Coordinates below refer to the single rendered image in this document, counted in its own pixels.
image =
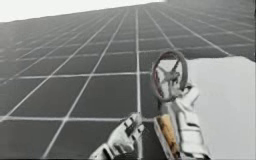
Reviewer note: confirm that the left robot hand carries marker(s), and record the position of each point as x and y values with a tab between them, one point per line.
134	124

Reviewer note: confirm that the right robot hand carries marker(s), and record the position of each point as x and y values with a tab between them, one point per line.
187	97

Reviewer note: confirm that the dark steering wheel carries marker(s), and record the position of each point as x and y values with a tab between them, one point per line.
159	87

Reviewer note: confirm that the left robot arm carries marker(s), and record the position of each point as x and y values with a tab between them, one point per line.
115	143

